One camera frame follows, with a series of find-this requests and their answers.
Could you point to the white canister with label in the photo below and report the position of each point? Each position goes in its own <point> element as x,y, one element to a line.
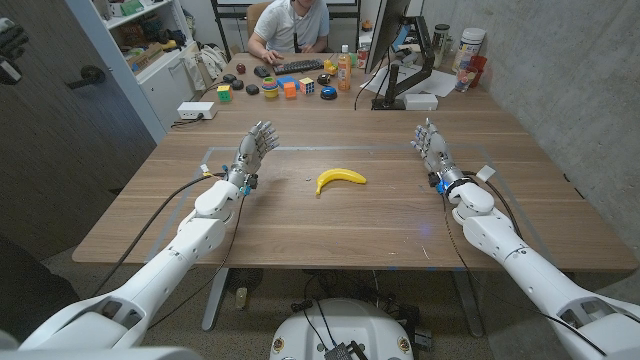
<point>467,47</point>

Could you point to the white power strip box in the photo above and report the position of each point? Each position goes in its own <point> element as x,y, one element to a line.
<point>196,110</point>

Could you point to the black computer mouse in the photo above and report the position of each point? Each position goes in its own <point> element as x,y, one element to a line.
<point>261,71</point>

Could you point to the wooden chair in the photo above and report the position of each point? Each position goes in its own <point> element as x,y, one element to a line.
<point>256,15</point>

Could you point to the multicolour rubik's cube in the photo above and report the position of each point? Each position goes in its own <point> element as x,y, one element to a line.
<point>307,86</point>

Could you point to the red plastic cup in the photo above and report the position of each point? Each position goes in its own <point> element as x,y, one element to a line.
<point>480,67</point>

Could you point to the dark jar with lid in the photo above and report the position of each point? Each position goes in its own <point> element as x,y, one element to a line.
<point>440,45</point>

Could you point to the white robot torso base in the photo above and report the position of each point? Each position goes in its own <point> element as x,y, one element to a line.
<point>345,325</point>

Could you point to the dark red ball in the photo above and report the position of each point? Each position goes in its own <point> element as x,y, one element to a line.
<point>241,68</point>

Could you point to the black floor fan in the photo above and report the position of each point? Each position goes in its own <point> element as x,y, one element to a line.
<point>245,280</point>

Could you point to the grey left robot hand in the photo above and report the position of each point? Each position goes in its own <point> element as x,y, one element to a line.
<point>248,152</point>

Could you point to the green and yellow cube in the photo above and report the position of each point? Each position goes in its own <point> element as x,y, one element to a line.
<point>224,93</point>

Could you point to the blue buzzer button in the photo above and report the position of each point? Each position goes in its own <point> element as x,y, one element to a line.
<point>328,93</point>

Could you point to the red drink can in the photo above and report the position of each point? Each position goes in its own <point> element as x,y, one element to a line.
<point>362,56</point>

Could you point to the white flat box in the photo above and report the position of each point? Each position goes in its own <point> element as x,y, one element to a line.
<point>421,101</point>

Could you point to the colourful stacking cups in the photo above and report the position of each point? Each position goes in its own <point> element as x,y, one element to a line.
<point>270,88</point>

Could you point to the black box on torso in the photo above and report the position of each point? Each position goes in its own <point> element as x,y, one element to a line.
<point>342,352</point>

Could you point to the orange cube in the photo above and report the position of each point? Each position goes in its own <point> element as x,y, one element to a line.
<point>290,90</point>

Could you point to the yellow toy block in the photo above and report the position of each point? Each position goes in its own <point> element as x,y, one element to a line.
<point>330,67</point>

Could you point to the black and yellow round toy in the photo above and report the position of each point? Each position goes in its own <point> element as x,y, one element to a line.
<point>323,79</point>

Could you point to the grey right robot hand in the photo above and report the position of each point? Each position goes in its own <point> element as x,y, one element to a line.
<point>436,150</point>

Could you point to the yellow toy banana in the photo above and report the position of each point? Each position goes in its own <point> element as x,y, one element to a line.
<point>340,176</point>

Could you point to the grey table leg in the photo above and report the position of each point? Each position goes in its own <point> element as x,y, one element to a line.
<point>469,305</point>
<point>215,300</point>

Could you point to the person in grey shirt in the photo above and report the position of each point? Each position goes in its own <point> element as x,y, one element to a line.
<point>292,22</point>

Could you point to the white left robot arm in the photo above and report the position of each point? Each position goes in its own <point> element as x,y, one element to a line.
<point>190,240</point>

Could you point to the blue block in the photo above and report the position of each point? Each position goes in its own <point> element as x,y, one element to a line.
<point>287,80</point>

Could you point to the white shelf cabinet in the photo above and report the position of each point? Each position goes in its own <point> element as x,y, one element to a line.
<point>160,85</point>

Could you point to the white cloth bag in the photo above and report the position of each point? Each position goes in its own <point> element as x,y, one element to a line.
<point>210,60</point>

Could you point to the orange juice bottle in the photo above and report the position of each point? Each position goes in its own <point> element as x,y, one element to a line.
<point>344,70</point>

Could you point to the clear drinking glass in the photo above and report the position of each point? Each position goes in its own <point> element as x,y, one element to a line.
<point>465,80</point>

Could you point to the white paper sheets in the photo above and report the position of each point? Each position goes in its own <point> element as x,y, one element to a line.
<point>442,82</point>

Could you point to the black keyboard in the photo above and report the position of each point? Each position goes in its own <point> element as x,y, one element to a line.
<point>298,66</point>

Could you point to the black round puck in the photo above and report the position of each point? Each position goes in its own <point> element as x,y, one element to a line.
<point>229,78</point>
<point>237,85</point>
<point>252,89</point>

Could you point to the black computer monitor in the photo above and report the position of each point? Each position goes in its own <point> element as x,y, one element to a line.
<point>387,30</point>

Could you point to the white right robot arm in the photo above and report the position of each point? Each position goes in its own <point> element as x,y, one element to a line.
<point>530,270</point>

